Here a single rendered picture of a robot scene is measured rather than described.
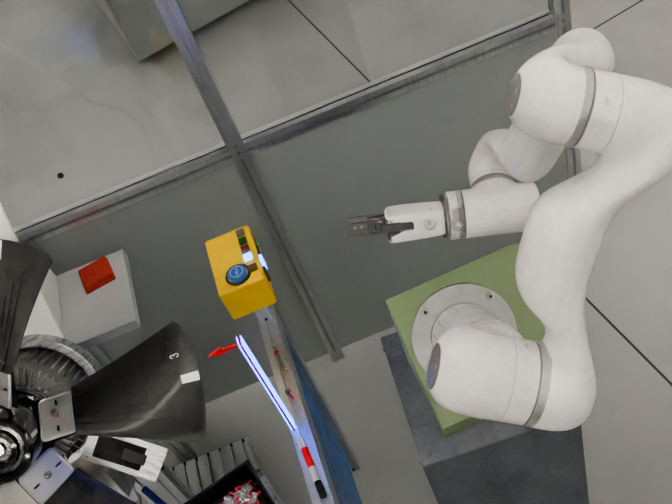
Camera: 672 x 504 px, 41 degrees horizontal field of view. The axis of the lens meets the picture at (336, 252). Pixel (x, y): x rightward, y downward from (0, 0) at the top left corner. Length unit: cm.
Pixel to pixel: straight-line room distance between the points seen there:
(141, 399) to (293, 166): 89
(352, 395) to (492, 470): 117
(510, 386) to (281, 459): 169
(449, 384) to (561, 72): 43
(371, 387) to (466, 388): 167
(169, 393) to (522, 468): 69
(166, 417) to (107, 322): 63
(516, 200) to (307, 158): 87
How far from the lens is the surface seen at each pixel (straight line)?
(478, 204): 154
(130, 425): 164
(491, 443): 170
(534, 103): 112
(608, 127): 114
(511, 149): 143
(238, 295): 185
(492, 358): 124
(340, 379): 293
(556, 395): 126
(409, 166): 244
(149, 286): 251
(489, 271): 165
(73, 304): 230
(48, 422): 170
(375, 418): 284
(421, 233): 153
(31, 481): 173
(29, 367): 181
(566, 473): 191
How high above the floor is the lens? 245
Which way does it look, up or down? 49 degrees down
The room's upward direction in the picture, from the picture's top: 23 degrees counter-clockwise
